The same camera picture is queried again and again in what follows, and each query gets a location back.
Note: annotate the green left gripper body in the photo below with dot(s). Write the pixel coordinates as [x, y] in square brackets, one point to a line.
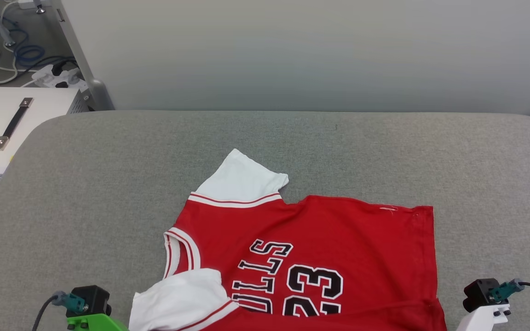
[95, 324]

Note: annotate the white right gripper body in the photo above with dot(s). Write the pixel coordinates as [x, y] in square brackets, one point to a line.
[483, 319]

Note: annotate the red white basketball jersey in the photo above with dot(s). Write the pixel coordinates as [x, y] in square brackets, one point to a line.
[338, 239]

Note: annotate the white equipment box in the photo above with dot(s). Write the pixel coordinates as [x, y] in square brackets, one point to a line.
[39, 110]

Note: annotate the white power strip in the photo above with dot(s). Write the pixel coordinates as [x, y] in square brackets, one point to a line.
[53, 79]

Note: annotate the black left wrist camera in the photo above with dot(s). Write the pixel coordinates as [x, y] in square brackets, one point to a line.
[92, 299]

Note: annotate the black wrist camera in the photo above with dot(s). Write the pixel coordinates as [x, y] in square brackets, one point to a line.
[92, 299]
[476, 294]

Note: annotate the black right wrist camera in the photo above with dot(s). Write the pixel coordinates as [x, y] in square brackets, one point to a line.
[476, 294]

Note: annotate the grey metal frame post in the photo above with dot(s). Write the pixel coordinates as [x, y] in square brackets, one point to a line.
[92, 78]

